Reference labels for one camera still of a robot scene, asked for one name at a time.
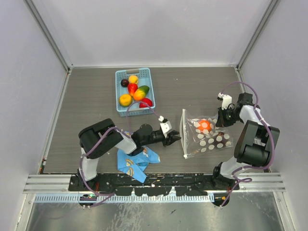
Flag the red fake strawberry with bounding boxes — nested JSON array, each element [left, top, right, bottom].
[[127, 83, 138, 97]]

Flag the red fake apple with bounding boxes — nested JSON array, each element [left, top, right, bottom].
[[139, 98, 153, 108]]

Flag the light blue plastic basket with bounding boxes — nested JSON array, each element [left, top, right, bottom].
[[115, 68, 155, 117]]

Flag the dark purple fake plum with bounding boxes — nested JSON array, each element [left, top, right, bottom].
[[120, 79, 129, 88]]

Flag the small orange fake tangerine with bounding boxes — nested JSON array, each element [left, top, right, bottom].
[[128, 75, 139, 85]]

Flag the orange fake fruit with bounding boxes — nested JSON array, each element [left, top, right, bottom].
[[133, 85, 150, 101]]

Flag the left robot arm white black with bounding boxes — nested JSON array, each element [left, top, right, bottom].
[[78, 116, 181, 191]]

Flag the blue patterned cloth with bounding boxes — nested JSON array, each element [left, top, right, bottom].
[[117, 147, 160, 183]]

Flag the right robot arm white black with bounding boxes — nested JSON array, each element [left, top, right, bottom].
[[211, 93, 280, 190]]

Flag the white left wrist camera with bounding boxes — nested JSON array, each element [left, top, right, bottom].
[[158, 116, 172, 138]]

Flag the white slotted cable duct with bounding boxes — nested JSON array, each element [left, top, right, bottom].
[[34, 192, 215, 203]]

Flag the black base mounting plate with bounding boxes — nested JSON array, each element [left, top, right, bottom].
[[68, 172, 241, 196]]

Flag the clear polka dot zip bag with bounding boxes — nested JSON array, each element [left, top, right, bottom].
[[180, 109, 234, 159]]

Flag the yellow fake lemon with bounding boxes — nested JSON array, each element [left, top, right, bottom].
[[119, 94, 133, 107]]

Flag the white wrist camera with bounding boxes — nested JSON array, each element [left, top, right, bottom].
[[158, 116, 172, 138], [218, 93, 232, 110]]

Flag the aluminium frame rail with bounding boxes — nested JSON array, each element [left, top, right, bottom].
[[23, 173, 73, 194]]

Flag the bright orange fake ball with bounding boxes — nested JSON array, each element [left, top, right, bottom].
[[197, 119, 214, 134]]

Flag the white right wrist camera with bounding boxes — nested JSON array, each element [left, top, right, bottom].
[[218, 93, 232, 110]]

